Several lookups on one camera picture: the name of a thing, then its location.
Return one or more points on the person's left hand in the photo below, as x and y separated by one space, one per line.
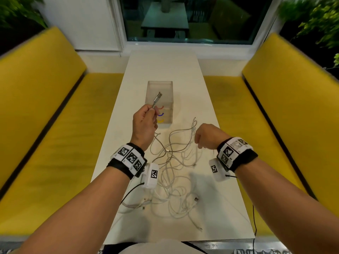
144 124

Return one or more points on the person's right hand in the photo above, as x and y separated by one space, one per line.
212 136

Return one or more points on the translucent plastic drawer box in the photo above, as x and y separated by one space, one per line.
165 89

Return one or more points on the person's left forearm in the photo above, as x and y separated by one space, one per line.
79 222

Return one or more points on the person's right forearm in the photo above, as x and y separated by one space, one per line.
278 208

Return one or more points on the person's white shirt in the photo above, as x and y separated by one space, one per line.
159 247

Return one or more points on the black marker wristband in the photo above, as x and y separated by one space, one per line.
235 153
127 158

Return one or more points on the yellow bench seat cushion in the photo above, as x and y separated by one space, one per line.
238 116
66 156

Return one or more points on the white table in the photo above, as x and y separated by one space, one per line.
164 66

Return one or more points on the yellow bench right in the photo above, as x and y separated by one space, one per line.
304 103

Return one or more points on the yellow bench backrest cushion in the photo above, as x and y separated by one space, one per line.
34 89

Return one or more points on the glass window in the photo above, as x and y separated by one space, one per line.
198 18

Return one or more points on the green plant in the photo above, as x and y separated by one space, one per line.
317 21
18 10

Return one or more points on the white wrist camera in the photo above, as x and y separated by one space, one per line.
151 175
217 170

